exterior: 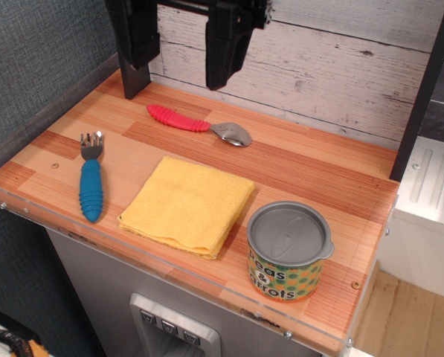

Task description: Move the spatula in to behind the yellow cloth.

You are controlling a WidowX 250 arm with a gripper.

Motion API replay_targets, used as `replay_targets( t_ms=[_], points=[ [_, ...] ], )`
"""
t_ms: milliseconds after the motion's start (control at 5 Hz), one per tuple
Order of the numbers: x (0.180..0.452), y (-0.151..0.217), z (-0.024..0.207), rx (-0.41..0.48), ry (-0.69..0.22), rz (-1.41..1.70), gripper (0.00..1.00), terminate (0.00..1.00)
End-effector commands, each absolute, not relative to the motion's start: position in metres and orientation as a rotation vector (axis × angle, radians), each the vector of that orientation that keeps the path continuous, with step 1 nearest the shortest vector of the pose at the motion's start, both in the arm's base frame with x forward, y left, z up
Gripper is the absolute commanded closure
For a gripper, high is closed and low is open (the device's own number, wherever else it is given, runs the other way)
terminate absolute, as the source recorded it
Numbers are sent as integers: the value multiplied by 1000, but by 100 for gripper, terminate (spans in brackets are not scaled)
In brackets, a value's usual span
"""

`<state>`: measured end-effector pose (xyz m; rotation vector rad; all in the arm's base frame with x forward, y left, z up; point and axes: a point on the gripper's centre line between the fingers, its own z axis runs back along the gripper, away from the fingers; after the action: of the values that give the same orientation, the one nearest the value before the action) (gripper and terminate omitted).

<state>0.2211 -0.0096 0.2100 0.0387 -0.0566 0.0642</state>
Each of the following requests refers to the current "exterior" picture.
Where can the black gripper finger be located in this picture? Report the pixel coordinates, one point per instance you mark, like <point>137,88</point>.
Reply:
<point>228,33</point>
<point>135,24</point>

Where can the dark right post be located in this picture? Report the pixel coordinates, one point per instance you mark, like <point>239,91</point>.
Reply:
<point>426,89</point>

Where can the white toy sink unit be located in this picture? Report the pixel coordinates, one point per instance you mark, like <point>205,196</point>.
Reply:
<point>412,248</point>

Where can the yellow folded cloth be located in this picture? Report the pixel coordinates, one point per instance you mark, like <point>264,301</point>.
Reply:
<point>187,206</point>

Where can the blue handled metal fork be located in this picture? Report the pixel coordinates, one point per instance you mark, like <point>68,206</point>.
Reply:
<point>91,188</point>

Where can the dark post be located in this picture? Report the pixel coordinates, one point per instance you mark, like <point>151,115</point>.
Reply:
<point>426,89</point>
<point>134,71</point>

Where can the red handled metal spoon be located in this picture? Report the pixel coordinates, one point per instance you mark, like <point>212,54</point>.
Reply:
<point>232,133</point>

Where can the black orange object corner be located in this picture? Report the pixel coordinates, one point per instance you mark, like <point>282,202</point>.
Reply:
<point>18,340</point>

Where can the silver dispenser panel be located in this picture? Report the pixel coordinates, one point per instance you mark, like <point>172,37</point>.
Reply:
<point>166,332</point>

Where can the peas and carrots can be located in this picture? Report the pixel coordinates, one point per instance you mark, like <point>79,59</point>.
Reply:
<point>288,243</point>

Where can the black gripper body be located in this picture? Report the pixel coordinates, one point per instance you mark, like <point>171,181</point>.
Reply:
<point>260,10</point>

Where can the dark left post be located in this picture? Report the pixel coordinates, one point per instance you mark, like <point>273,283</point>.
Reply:
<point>134,71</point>

